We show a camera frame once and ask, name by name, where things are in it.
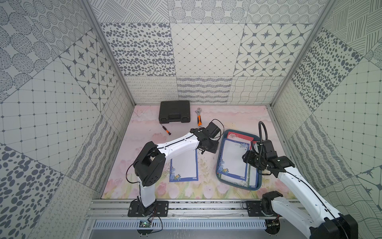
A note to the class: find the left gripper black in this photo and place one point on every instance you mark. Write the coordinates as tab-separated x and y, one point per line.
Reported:
210	146

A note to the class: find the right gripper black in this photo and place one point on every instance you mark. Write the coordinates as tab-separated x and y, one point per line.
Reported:
248	158

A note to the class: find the blue floral stationery paper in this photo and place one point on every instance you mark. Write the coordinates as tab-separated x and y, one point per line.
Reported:
184	167
231	163

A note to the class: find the teal plastic storage box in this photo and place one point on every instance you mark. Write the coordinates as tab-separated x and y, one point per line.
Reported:
254	179

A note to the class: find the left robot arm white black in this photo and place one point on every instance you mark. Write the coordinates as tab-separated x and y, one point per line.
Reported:
150	162

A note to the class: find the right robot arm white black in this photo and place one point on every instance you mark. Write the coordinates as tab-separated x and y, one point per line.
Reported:
320	220

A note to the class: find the red bordered stationery paper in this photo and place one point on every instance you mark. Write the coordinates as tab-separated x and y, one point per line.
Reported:
239	137

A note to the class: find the small orange black screwdriver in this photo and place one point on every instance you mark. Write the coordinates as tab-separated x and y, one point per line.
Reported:
167	131

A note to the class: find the black plastic tool case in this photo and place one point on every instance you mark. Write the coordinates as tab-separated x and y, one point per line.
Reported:
174	111

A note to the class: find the right round circuit board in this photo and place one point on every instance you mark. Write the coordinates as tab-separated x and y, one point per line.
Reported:
272	227

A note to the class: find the left green circuit board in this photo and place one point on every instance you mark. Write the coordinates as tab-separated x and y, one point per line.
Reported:
145	228

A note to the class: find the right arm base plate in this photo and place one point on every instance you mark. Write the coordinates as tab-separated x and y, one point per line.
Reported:
254	209

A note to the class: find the aluminium mounting rail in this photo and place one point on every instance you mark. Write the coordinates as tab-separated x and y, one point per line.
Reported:
178	209

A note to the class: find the white slotted cable duct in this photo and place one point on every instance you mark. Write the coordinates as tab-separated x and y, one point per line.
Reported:
199	224

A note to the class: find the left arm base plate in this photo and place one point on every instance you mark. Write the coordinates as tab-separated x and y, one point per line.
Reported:
158	208

